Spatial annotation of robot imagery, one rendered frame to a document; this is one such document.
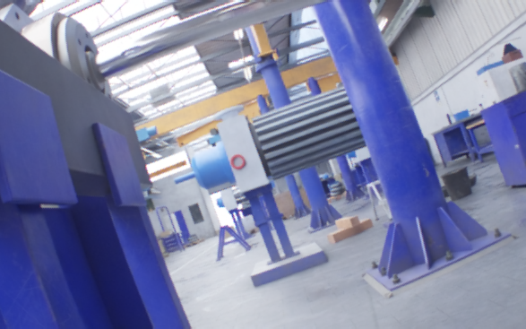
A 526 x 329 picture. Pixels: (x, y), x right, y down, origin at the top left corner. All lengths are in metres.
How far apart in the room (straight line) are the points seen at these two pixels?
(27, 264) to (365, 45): 2.54
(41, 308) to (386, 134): 2.46
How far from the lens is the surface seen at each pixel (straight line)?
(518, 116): 4.17
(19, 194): 0.37
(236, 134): 4.65
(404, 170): 2.74
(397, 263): 2.80
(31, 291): 0.41
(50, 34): 1.19
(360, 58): 2.79
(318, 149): 4.69
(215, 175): 4.78
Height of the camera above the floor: 0.63
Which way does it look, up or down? 4 degrees up
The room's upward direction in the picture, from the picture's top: 20 degrees counter-clockwise
